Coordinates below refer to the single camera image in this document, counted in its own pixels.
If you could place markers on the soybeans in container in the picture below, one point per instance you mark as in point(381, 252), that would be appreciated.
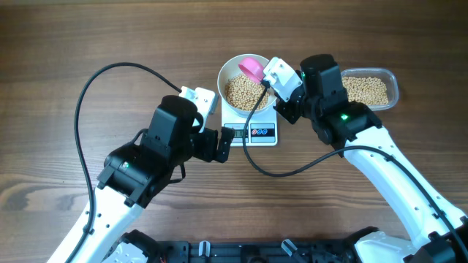
point(368, 90)

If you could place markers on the white digital kitchen scale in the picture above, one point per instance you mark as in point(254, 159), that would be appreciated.
point(262, 129)

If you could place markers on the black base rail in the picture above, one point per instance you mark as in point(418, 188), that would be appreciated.
point(136, 246)

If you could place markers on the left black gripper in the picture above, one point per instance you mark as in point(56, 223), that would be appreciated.
point(208, 152)

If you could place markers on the clear plastic container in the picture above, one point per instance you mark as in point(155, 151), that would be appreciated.
point(386, 76)

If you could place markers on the soybeans in bowl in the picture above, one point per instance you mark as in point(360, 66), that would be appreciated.
point(243, 93)

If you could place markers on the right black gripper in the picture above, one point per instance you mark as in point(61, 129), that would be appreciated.
point(282, 107)

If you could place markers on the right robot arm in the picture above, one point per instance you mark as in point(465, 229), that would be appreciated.
point(437, 229)

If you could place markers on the white bowl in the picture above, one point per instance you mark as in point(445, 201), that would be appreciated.
point(230, 70)

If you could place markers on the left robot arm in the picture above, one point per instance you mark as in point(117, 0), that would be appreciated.
point(136, 172)

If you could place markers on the pink plastic scoop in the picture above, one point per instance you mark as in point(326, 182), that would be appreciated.
point(252, 68)

